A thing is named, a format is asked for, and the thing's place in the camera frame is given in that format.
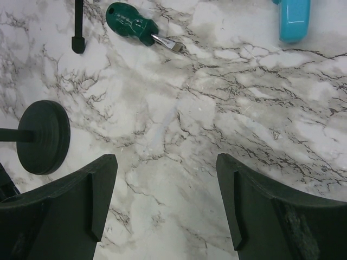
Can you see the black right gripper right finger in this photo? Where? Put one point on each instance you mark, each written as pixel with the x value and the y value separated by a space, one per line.
pixel 270 220

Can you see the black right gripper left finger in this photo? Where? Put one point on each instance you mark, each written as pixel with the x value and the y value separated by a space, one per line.
pixel 63 219

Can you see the black clip microphone stand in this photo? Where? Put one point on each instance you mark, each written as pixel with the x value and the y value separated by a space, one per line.
pixel 42 137

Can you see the black tripod microphone stand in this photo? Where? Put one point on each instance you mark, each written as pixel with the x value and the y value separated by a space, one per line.
pixel 78 41

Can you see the blue microphone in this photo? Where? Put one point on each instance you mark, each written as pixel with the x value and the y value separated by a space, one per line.
pixel 294 17

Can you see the black front table rail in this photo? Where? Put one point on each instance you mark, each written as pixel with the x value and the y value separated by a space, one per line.
pixel 7 187

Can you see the green handled screwdriver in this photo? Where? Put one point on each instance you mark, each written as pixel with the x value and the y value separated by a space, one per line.
pixel 126 21

